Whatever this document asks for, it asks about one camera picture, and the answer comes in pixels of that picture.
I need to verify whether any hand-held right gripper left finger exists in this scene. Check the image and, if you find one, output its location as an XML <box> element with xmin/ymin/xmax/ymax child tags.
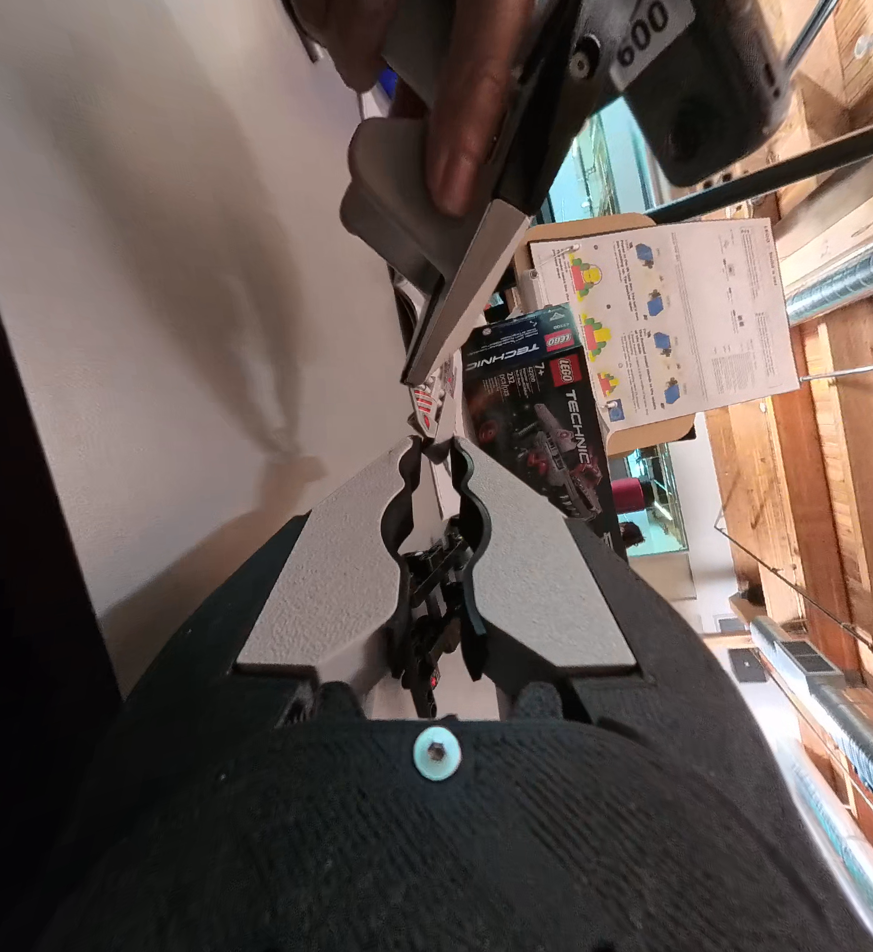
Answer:
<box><xmin>234</xmin><ymin>435</ymin><xmax>424</xmax><ymax>684</ymax></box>

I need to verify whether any printed instruction sheet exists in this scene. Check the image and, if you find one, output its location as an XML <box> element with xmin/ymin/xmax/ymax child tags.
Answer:
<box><xmin>529</xmin><ymin>216</ymin><xmax>802</xmax><ymax>432</ymax></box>

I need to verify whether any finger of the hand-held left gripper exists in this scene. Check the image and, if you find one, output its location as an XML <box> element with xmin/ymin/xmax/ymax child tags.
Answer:
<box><xmin>401</xmin><ymin>197</ymin><xmax>535</xmax><ymax>386</ymax></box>
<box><xmin>340</xmin><ymin>115</ymin><xmax>483</xmax><ymax>298</ymax></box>

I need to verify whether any black toy box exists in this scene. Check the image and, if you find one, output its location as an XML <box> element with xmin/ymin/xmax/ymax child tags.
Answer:
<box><xmin>461</xmin><ymin>303</ymin><xmax>631</xmax><ymax>560</ymax></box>

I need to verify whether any grey red-striped toy piece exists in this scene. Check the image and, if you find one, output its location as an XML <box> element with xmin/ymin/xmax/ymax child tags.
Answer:
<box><xmin>405</xmin><ymin>363</ymin><xmax>468</xmax><ymax>441</ymax></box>

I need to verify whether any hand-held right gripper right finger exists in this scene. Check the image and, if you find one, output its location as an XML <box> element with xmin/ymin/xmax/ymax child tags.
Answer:
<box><xmin>446</xmin><ymin>436</ymin><xmax>640</xmax><ymax>693</ymax></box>

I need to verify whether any silver ventilation duct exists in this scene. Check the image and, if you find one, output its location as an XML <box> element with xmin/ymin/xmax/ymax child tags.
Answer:
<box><xmin>782</xmin><ymin>223</ymin><xmax>873</xmax><ymax>328</ymax></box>
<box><xmin>749</xmin><ymin>613</ymin><xmax>873</xmax><ymax>827</ymax></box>

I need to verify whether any grey red toy vehicle model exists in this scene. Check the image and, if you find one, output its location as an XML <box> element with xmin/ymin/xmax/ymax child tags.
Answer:
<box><xmin>390</xmin><ymin>521</ymin><xmax>482</xmax><ymax>718</ymax></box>

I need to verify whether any black rod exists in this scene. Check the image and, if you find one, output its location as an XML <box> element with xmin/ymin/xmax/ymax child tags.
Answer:
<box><xmin>643</xmin><ymin>112</ymin><xmax>873</xmax><ymax>224</ymax></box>

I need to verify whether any person's left hand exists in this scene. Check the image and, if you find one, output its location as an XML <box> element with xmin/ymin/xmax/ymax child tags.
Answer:
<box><xmin>295</xmin><ymin>0</ymin><xmax>540</xmax><ymax>218</ymax></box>

